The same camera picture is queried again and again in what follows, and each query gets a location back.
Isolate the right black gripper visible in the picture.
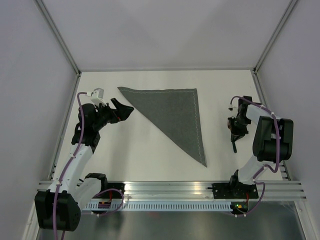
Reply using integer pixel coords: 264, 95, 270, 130
227, 115, 251, 142

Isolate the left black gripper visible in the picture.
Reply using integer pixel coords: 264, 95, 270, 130
93, 98, 134, 131

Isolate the gold fork green handle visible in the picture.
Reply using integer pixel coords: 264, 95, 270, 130
231, 136, 238, 154

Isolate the grey cloth napkin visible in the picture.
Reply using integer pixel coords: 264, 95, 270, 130
118, 86, 207, 167

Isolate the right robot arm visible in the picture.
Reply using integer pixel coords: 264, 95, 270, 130
227, 96, 294, 198

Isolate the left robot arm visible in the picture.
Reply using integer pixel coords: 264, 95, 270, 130
34, 98, 134, 232

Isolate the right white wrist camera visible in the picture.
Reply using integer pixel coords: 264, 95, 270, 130
228, 105, 238, 119

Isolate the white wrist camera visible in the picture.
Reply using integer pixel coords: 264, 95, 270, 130
85, 88, 106, 107
228, 105, 238, 119

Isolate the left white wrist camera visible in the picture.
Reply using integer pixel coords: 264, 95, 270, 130
85, 88, 106, 107

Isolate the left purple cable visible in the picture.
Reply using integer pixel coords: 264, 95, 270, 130
51, 92, 125, 240

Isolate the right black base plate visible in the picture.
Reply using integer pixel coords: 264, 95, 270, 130
207, 182, 259, 200

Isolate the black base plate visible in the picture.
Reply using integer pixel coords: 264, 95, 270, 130
207, 182, 259, 200
98, 182, 125, 201

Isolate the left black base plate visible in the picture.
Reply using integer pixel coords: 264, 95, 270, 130
98, 182, 125, 201

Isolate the white slotted cable duct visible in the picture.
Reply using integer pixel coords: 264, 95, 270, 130
83, 201, 232, 212

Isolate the left aluminium frame post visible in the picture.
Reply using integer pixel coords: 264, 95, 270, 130
34, 0, 81, 76

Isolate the aluminium frame post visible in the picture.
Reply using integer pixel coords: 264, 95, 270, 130
251, 0, 300, 75
34, 0, 81, 76

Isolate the aluminium front rail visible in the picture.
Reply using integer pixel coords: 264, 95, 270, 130
34, 180, 307, 201

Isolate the right aluminium frame post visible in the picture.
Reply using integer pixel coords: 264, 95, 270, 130
251, 0, 300, 75

